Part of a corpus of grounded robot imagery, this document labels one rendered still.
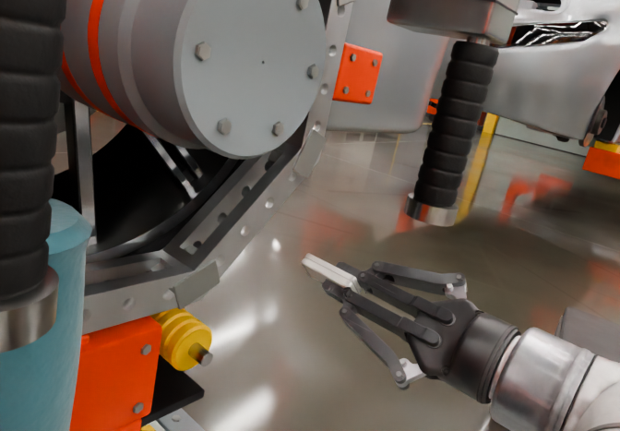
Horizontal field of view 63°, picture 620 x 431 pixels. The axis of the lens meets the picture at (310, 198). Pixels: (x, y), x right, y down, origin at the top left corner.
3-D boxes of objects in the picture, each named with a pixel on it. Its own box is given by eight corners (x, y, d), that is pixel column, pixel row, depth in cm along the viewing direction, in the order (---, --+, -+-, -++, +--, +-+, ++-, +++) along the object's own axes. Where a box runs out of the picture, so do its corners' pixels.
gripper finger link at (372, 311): (447, 349, 49) (440, 362, 49) (354, 302, 56) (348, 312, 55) (443, 332, 46) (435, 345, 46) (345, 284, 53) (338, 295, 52)
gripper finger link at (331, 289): (366, 304, 54) (351, 327, 53) (329, 284, 57) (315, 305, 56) (363, 297, 53) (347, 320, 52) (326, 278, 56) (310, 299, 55)
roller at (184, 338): (100, 272, 77) (103, 237, 76) (222, 373, 60) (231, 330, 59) (62, 280, 73) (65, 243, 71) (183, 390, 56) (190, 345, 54)
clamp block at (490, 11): (411, 31, 46) (427, -30, 45) (508, 46, 41) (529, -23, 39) (383, 21, 42) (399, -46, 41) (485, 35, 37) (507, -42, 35)
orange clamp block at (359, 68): (288, 89, 66) (329, 94, 73) (334, 101, 61) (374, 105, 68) (299, 33, 64) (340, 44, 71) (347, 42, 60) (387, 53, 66)
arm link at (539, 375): (590, 377, 46) (526, 345, 50) (602, 336, 40) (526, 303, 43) (549, 468, 43) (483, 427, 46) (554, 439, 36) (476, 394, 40)
